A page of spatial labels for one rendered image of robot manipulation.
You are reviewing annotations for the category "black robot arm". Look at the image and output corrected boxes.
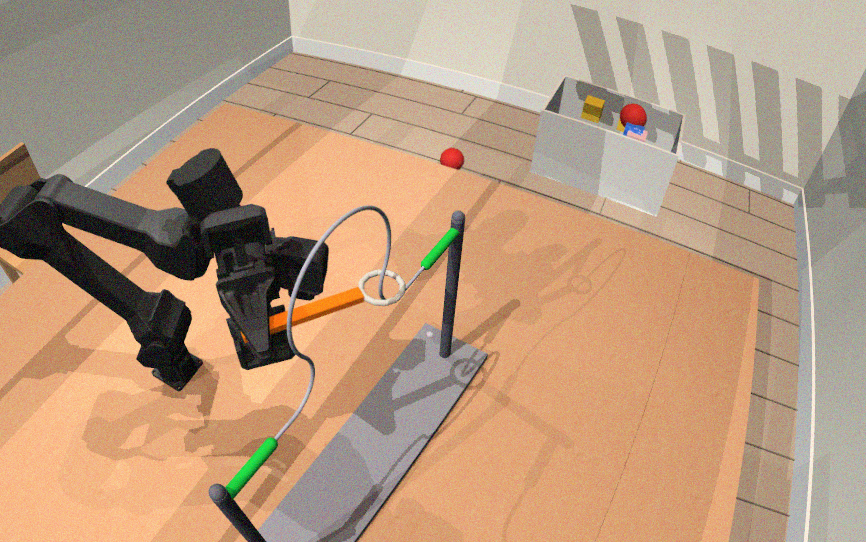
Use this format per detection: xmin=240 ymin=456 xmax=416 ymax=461
xmin=0 ymin=148 xmax=318 ymax=392

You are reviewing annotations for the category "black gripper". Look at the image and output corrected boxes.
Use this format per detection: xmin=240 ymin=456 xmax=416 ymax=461
xmin=200 ymin=204 xmax=295 ymax=370

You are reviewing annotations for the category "orange handle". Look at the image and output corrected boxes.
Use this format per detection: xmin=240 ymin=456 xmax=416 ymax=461
xmin=270 ymin=269 xmax=406 ymax=334

